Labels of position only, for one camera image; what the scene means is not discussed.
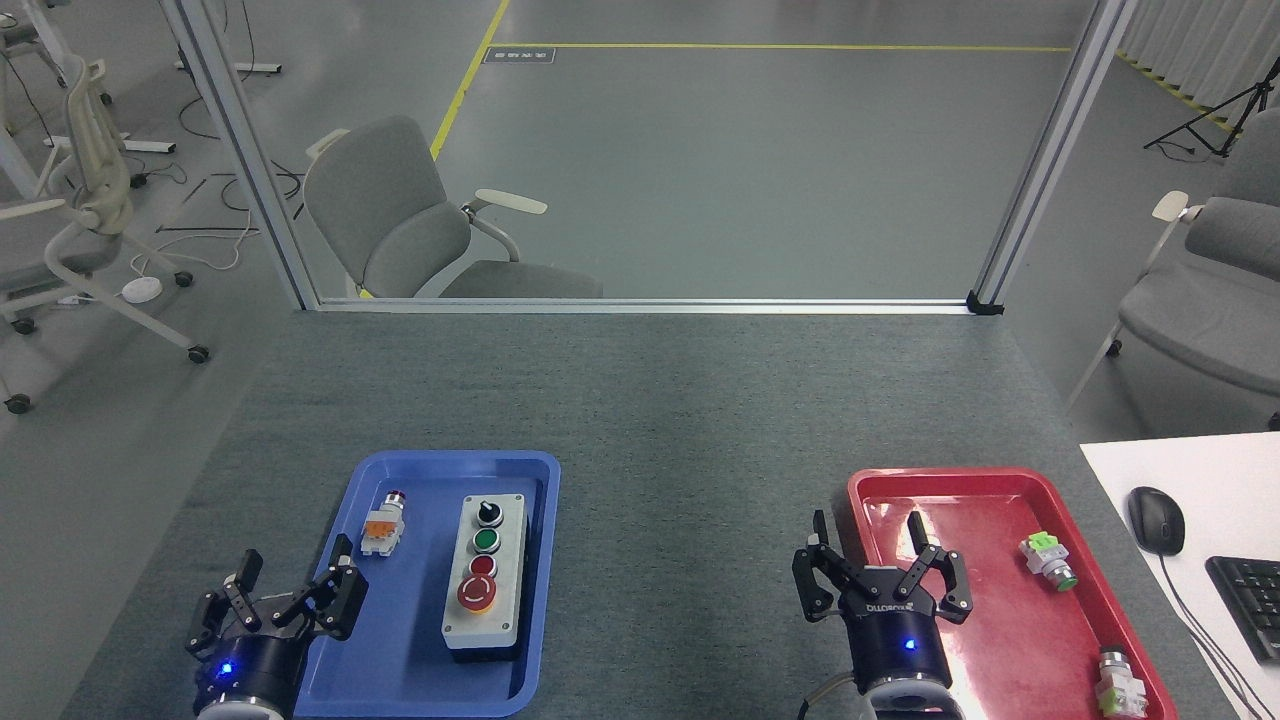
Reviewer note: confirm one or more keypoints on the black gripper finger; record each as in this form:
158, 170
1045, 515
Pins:
335, 595
825, 575
940, 580
232, 600

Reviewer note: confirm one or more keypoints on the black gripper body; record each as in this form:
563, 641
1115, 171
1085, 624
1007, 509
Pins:
895, 630
255, 655

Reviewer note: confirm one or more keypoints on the grey control box with buttons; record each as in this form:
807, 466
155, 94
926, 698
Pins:
484, 610

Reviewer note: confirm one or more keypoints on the red push button orange block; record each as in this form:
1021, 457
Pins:
383, 528

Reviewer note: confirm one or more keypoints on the blue plastic tray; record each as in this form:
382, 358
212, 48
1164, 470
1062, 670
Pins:
410, 620

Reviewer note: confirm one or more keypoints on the red plastic tray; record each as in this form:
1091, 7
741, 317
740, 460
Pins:
1010, 620

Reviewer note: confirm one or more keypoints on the black computer mouse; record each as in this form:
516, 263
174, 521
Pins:
1157, 520

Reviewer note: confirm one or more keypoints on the white desk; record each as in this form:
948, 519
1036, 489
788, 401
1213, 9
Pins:
1220, 480

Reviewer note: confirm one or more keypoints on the black keyboard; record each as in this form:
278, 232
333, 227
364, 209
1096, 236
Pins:
1252, 600

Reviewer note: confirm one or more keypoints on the white round floor device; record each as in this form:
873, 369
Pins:
142, 290

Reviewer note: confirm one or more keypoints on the grey chair with white armrests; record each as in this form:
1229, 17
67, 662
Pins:
400, 220

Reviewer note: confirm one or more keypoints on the white mesh office chair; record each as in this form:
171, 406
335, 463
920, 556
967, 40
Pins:
90, 200

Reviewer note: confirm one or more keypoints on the white desk foot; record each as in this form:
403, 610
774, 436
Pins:
240, 68
120, 145

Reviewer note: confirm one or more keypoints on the black tripod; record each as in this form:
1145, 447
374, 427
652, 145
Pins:
1232, 110

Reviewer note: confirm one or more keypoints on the grey floor label plate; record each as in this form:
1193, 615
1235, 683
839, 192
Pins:
519, 55

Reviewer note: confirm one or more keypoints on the green push button switch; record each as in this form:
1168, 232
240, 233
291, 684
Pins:
1048, 560

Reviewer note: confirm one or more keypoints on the silver switch with green block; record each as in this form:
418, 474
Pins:
1120, 685

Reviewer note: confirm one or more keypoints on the black corner bracket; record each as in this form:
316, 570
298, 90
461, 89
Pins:
984, 303

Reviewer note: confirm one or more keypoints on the silver aluminium rail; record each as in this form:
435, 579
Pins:
640, 305

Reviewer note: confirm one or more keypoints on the grey chair with white frame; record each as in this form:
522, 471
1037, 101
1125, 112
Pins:
1200, 310

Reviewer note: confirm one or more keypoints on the silver aluminium post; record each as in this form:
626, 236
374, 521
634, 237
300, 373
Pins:
240, 150
1055, 150

